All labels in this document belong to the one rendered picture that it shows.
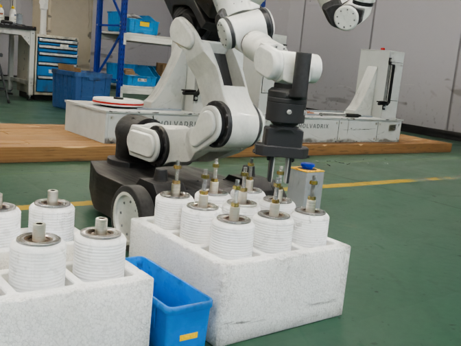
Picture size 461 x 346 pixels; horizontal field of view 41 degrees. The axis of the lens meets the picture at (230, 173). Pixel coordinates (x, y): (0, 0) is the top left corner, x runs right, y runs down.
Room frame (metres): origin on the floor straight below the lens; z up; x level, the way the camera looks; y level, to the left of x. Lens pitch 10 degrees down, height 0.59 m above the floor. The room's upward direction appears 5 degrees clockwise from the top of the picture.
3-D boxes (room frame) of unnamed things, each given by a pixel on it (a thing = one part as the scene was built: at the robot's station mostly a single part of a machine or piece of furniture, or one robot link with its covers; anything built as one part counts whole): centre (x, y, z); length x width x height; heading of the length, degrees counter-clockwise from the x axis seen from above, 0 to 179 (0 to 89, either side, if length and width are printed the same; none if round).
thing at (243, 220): (1.30, -0.02, 0.25); 0.08 x 0.08 x 0.01
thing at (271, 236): (1.38, -0.11, 0.16); 0.10 x 0.10 x 0.18
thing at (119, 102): (3.69, 0.71, 0.29); 0.30 x 0.30 x 0.06
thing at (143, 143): (2.18, 0.25, 0.28); 0.21 x 0.20 x 0.13; 39
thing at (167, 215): (1.49, 0.13, 0.16); 0.10 x 0.10 x 0.18
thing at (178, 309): (1.25, 0.14, 0.06); 0.30 x 0.11 x 0.12; 38
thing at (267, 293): (1.47, -0.03, 0.09); 0.39 x 0.39 x 0.18; 39
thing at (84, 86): (5.99, 1.52, 0.18); 0.50 x 0.41 x 0.37; 43
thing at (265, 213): (1.38, -0.11, 0.25); 0.08 x 0.08 x 0.01
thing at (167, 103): (3.84, 0.57, 0.45); 0.82 x 0.57 x 0.74; 129
